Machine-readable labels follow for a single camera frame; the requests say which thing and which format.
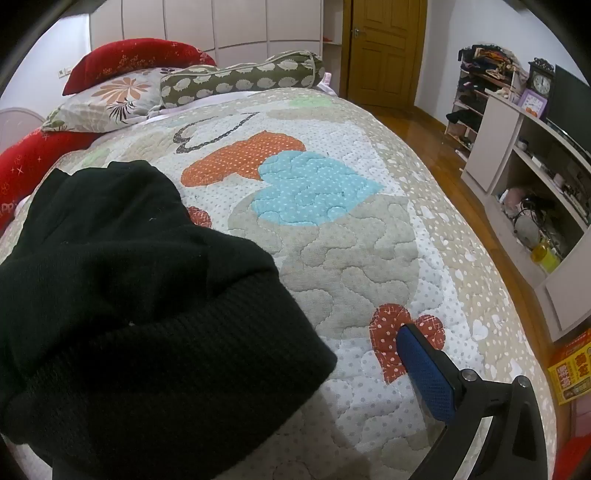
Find grey floral pillow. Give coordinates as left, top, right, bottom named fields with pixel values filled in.
left=41, top=67, right=185, bottom=134

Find wooden door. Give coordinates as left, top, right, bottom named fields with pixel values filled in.
left=346, top=0, right=428, bottom=110

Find white wardrobe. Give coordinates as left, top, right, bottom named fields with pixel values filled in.
left=90, top=0, right=324, bottom=70

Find black pants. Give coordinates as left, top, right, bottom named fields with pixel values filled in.
left=0, top=159, right=339, bottom=480

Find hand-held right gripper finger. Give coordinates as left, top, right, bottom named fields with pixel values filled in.
left=396, top=322, right=563, bottom=480

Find white television cabinet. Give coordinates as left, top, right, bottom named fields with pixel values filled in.
left=461, top=90, right=591, bottom=342

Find yellow printed box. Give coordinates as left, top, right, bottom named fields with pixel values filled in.
left=547, top=329, right=591, bottom=407

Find purple picture frame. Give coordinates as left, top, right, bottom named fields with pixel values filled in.
left=519, top=89, right=548, bottom=121

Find pink headboard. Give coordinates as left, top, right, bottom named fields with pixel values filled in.
left=0, top=107, right=47, bottom=155

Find red starry cushion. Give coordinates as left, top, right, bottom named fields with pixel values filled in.
left=0, top=129, right=100, bottom=232

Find red floral pillow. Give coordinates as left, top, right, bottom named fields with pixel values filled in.
left=62, top=39, right=218, bottom=97

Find pink pouch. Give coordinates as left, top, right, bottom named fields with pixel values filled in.
left=501, top=186, right=527, bottom=217

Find black television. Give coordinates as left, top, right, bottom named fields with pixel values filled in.
left=547, top=65, right=591, bottom=153

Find yellow bottle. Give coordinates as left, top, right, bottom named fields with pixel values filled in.
left=531, top=237, right=561, bottom=274

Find heart patterned quilt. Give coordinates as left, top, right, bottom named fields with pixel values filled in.
left=0, top=88, right=555, bottom=480

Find green patterned bolster pillow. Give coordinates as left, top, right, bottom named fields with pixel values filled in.
left=159, top=50, right=326, bottom=108

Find shoe rack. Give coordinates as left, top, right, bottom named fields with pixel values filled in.
left=445, top=44, right=532, bottom=162

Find dark mantel clock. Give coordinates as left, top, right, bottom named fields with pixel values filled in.
left=527, top=58, right=555, bottom=109

